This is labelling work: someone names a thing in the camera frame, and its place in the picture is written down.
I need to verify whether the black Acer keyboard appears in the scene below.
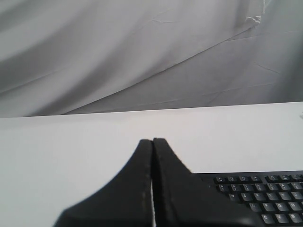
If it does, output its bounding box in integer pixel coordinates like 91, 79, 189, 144
197, 170, 303, 227

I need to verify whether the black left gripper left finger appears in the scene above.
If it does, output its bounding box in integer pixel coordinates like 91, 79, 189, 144
55, 140, 153, 227

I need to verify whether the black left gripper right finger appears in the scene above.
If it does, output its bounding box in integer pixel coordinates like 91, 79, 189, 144
151, 138, 253, 227

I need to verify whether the grey backdrop cloth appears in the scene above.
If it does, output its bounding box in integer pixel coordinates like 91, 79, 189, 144
0, 0, 303, 118

